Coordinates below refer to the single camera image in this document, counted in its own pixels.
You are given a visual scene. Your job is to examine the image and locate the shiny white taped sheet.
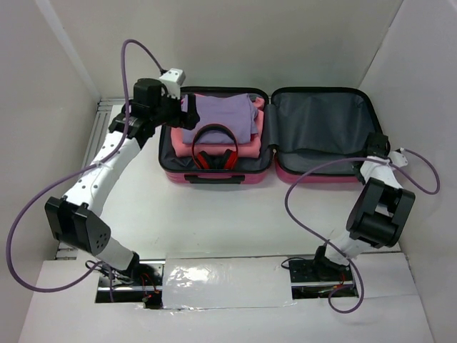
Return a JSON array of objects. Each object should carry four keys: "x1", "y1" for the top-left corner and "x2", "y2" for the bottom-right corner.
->
[{"x1": 162, "y1": 257, "x2": 293, "y2": 310}]

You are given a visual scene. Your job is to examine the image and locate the pink sweatshirt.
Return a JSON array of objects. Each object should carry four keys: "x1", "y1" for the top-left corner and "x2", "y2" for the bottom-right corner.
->
[{"x1": 171, "y1": 96, "x2": 265, "y2": 159}]

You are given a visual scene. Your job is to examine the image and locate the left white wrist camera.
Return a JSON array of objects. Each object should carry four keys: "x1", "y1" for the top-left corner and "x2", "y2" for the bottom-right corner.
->
[{"x1": 159, "y1": 68, "x2": 186, "y2": 99}]

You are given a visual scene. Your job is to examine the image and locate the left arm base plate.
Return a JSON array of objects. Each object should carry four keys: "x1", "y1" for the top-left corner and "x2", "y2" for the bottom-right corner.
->
[{"x1": 95, "y1": 259, "x2": 165, "y2": 310}]

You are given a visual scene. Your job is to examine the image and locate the red black headphones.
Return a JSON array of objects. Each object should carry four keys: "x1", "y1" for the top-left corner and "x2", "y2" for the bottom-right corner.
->
[{"x1": 191, "y1": 124, "x2": 238, "y2": 171}]

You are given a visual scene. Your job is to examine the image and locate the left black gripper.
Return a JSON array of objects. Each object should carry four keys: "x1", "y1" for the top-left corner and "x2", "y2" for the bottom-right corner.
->
[{"x1": 150, "y1": 88, "x2": 199, "y2": 130}]

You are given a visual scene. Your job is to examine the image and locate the purple shirt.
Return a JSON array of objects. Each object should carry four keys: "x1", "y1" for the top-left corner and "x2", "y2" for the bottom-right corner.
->
[{"x1": 181, "y1": 94, "x2": 263, "y2": 144}]

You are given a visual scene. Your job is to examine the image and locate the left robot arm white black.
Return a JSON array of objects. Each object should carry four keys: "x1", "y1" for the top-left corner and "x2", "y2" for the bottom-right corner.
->
[{"x1": 45, "y1": 69, "x2": 199, "y2": 285}]

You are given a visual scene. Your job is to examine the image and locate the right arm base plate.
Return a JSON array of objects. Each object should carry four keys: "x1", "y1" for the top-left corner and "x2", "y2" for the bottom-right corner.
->
[{"x1": 281, "y1": 257, "x2": 358, "y2": 300}]

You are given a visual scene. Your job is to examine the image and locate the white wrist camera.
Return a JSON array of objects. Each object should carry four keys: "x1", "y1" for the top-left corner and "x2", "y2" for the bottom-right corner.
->
[
  {"x1": 388, "y1": 149, "x2": 408, "y2": 168},
  {"x1": 159, "y1": 68, "x2": 186, "y2": 99}
]

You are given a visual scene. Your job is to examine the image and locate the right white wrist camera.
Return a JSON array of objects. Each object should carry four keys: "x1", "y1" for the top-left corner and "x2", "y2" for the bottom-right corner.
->
[{"x1": 388, "y1": 149, "x2": 408, "y2": 168}]

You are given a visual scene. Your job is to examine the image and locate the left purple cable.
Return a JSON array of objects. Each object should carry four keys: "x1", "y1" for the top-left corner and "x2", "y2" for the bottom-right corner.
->
[{"x1": 5, "y1": 39, "x2": 169, "y2": 303}]

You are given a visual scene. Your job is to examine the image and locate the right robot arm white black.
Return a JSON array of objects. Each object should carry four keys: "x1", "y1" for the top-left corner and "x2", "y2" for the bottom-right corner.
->
[{"x1": 311, "y1": 133, "x2": 416, "y2": 281}]

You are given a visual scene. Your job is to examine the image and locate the pink children's suitcase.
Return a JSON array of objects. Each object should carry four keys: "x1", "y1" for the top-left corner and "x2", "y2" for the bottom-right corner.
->
[{"x1": 159, "y1": 86, "x2": 381, "y2": 184}]

